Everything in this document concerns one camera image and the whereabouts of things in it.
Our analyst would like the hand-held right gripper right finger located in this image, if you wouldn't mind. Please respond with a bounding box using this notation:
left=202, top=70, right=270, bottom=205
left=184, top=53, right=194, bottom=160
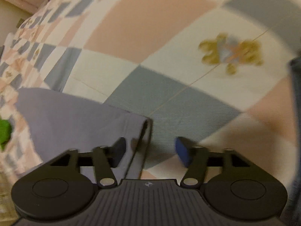
left=175, top=136, right=259, bottom=189

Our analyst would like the blue denim cloth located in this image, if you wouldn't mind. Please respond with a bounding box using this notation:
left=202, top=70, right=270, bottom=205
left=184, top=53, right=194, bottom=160
left=289, top=57, right=301, bottom=208

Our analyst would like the patchwork bear quilt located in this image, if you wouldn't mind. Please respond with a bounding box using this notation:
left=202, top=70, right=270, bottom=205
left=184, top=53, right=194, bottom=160
left=0, top=0, right=301, bottom=217

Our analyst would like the green cloth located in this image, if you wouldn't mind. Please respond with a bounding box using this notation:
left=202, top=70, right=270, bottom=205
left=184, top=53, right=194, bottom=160
left=0, top=120, right=13, bottom=151

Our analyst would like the purple garment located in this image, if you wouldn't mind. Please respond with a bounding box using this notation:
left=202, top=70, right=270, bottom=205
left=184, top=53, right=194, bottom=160
left=16, top=88, right=153, bottom=180

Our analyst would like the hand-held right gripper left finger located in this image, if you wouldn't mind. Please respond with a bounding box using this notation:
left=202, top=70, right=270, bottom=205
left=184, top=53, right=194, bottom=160
left=44, top=137, right=127, bottom=189

